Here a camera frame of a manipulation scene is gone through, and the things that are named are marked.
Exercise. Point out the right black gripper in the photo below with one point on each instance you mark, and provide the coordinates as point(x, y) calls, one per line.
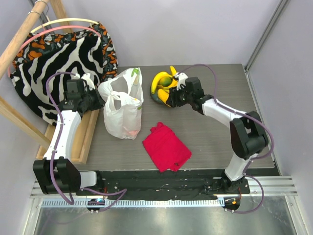
point(175, 97)

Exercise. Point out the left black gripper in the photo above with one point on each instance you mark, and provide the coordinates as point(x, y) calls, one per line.
point(100, 103)

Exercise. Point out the white lemon-print plastic bag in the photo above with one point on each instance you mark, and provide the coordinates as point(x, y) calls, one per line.
point(123, 96)

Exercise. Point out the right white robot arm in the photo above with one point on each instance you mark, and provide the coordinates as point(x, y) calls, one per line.
point(247, 133)

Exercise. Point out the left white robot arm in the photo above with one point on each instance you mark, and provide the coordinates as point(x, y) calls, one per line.
point(56, 168)

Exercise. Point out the yellow banana right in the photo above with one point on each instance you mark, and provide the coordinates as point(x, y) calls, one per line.
point(174, 73)

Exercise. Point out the yellow banana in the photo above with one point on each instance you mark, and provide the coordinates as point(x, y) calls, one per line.
point(156, 80)
point(174, 73)

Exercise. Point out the dark round plate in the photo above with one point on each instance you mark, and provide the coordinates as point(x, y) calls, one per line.
point(157, 100)

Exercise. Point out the yellow banana left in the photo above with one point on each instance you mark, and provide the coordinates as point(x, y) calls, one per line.
point(156, 80)

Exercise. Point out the zebra pattern cloth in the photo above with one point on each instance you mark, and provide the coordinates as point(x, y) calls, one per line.
point(53, 70)

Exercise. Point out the red folded cloth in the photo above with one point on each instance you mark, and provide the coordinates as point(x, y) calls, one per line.
point(165, 149)

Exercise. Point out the orange grey patterned cloth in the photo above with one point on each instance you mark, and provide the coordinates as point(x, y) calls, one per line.
point(107, 54)

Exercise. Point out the cream hanger hoop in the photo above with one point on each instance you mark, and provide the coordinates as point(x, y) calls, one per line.
point(63, 20)

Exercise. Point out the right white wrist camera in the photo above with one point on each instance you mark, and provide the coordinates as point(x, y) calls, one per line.
point(180, 77)

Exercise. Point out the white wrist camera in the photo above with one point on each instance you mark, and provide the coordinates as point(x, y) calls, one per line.
point(180, 77)
point(88, 78)

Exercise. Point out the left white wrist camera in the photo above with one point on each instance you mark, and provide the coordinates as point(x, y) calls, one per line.
point(88, 78)

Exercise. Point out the wooden rack frame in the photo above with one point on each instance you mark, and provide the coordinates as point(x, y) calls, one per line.
point(8, 56)

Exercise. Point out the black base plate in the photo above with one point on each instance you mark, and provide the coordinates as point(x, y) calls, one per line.
point(151, 185)

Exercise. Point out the aluminium rail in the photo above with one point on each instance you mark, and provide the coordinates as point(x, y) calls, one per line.
point(275, 186)

